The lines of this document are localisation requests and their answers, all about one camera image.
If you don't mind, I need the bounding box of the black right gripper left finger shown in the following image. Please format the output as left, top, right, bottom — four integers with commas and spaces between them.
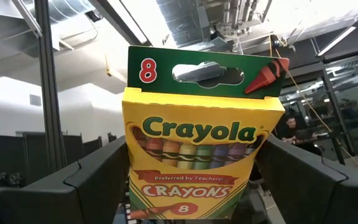
0, 136, 130, 224

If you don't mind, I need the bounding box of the black laptop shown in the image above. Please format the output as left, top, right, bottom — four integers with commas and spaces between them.
295, 128, 314, 141

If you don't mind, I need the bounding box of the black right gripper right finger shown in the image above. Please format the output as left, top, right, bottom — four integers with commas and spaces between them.
256, 136, 358, 224

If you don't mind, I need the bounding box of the Crayola crayon box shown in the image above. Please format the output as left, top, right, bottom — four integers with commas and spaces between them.
121, 45, 290, 220

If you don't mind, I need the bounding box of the yellow hanging cable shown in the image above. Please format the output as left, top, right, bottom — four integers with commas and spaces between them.
268, 34, 358, 170

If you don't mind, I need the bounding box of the person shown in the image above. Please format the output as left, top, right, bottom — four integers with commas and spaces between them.
277, 115, 323, 156

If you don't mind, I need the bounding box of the black desk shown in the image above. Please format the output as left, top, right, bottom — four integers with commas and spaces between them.
286, 132, 347, 166

